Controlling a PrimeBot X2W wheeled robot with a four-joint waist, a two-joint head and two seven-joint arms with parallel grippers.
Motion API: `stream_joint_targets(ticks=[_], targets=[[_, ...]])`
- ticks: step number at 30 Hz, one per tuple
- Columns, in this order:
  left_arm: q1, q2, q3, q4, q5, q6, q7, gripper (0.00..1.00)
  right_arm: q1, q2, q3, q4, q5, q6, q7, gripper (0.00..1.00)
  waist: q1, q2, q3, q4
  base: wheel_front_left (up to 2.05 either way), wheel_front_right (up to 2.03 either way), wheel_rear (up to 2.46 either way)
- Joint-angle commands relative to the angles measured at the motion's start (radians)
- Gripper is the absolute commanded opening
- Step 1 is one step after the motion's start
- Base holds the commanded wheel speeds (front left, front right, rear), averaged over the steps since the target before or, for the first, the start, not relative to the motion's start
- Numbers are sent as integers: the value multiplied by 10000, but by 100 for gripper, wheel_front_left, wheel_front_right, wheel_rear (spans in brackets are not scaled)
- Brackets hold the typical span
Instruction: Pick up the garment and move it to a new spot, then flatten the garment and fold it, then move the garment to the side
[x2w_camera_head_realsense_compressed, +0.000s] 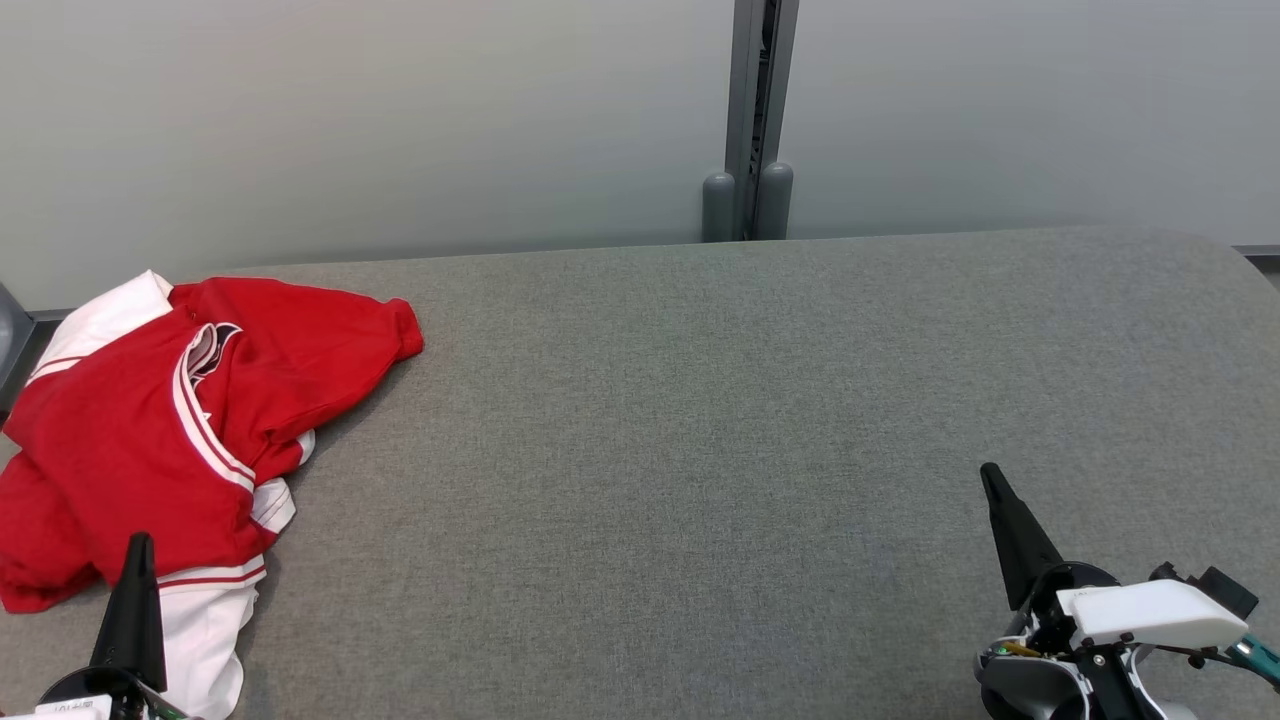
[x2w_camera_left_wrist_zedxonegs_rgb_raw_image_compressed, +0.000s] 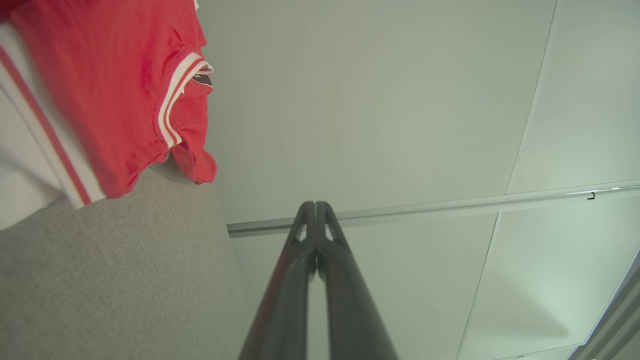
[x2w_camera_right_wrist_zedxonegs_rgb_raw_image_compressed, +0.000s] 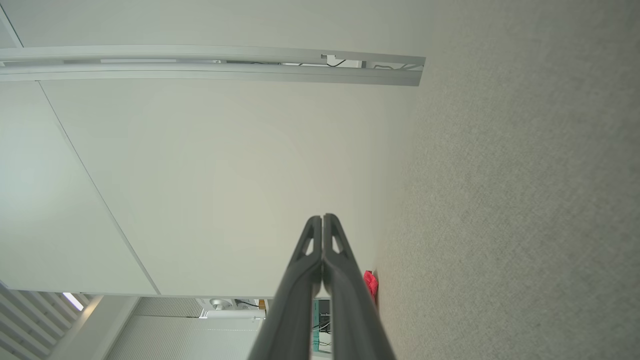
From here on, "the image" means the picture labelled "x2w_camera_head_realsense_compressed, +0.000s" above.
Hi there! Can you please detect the red white basketball jersey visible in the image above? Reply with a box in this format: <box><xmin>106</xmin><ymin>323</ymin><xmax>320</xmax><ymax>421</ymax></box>
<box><xmin>0</xmin><ymin>270</ymin><xmax>425</xmax><ymax>720</ymax></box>

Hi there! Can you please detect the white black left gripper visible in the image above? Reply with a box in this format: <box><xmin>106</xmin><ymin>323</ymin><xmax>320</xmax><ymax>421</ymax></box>
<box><xmin>35</xmin><ymin>533</ymin><xmax>196</xmax><ymax>720</ymax></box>

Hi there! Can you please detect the teal cable connector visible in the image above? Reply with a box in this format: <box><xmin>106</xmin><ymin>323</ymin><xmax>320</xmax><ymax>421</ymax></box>
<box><xmin>1222</xmin><ymin>635</ymin><xmax>1280</xmax><ymax>693</ymax></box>

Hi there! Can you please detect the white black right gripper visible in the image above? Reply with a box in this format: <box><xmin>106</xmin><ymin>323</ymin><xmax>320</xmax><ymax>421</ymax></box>
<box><xmin>980</xmin><ymin>462</ymin><xmax>1250</xmax><ymax>657</ymax></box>

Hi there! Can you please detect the grey cylinder post foot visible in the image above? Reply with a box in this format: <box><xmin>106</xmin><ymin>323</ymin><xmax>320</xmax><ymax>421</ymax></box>
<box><xmin>755</xmin><ymin>162</ymin><xmax>795</xmax><ymax>241</ymax></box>
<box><xmin>702</xmin><ymin>172</ymin><xmax>737</xmax><ymax>244</ymax></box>

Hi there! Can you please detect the grey metal partition post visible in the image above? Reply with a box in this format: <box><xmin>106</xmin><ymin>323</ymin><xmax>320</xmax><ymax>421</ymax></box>
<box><xmin>722</xmin><ymin>0</ymin><xmax>801</xmax><ymax>243</ymax></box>

